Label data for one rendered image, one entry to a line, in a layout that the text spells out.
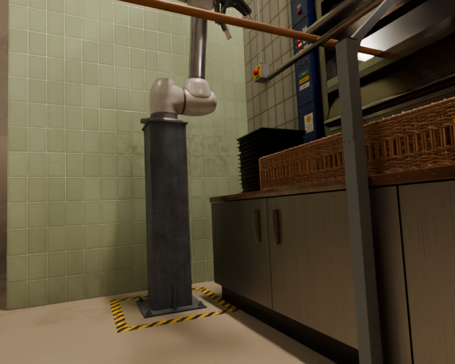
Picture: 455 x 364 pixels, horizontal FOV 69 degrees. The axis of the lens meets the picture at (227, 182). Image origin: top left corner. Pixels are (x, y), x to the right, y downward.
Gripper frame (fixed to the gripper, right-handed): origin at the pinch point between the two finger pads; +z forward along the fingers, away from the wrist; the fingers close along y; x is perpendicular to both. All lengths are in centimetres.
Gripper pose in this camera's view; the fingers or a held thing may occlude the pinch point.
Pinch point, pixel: (240, 32)
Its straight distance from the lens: 156.2
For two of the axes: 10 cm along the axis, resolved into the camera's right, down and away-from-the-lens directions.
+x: 5.6, -0.5, -8.3
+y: -7.2, 4.6, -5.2
